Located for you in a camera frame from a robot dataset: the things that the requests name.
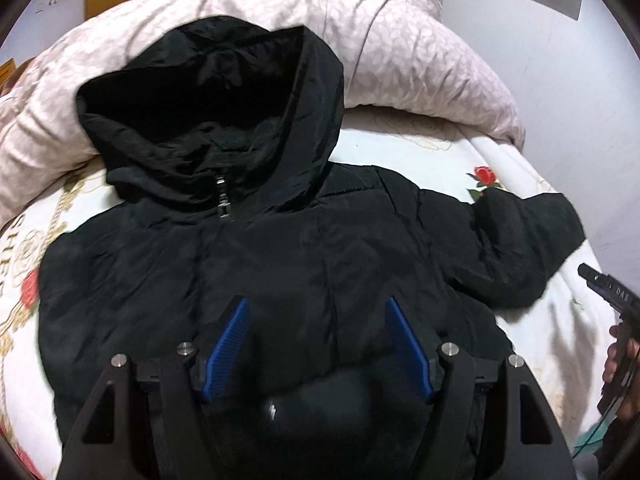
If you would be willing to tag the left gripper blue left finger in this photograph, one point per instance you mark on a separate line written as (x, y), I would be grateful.
(220, 358)

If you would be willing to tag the pink patterned duvet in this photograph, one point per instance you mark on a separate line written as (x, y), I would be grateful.
(395, 53)

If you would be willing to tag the black hooded puffer jacket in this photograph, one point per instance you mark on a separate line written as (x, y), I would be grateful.
(280, 239)

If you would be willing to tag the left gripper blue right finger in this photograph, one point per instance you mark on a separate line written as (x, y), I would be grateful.
(416, 346)

